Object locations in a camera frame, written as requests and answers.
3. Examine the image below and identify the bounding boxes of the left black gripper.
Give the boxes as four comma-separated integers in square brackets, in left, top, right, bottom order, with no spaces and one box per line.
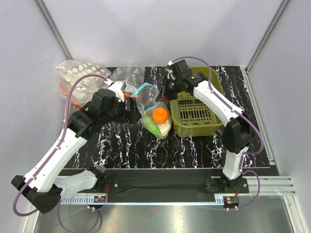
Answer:
[102,97,142,125]

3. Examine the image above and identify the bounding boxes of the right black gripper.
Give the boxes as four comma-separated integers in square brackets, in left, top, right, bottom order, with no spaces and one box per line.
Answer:
[155,76,182,103]

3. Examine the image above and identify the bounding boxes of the orange carrot toy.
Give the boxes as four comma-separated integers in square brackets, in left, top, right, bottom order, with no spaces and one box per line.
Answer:
[152,107,169,124]

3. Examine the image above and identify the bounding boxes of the clear blue-zipper bag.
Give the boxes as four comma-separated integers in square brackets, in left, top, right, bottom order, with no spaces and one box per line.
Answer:
[131,83,173,139]

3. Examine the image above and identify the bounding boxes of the green vegetable toy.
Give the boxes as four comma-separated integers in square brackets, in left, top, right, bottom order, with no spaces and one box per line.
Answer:
[142,115,162,137]

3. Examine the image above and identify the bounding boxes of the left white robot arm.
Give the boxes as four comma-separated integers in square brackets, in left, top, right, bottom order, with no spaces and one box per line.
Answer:
[11,97,141,216]

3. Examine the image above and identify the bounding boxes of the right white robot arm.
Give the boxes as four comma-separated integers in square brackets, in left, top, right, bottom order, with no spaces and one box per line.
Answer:
[156,72,258,193]

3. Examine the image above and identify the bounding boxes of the clear red-zipper bag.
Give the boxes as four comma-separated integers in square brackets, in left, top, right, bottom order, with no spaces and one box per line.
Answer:
[58,83,86,109]

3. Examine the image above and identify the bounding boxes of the clear orange-zipper bag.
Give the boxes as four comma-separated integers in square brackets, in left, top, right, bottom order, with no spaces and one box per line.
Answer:
[109,67,145,94]

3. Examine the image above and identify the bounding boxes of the bag of white discs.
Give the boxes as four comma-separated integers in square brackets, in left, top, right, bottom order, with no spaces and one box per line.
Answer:
[56,60,112,92]

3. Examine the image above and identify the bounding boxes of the olive green plastic bin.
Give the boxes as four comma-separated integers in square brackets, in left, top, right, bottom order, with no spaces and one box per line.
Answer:
[169,66,225,137]

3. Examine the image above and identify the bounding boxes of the black marble pattern mat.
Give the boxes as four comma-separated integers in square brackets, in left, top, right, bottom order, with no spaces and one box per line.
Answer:
[52,66,272,169]

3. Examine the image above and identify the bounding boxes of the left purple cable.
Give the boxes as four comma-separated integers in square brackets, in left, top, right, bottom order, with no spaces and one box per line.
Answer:
[13,74,110,233]

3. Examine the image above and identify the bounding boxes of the purple cable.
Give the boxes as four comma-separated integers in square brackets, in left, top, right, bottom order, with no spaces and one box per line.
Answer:
[13,74,110,233]
[170,56,264,211]

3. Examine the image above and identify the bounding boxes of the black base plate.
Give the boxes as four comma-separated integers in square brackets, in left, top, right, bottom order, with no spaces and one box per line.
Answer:
[76,168,250,203]

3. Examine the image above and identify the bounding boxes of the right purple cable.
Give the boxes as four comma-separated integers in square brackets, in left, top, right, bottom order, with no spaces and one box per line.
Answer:
[170,56,264,211]

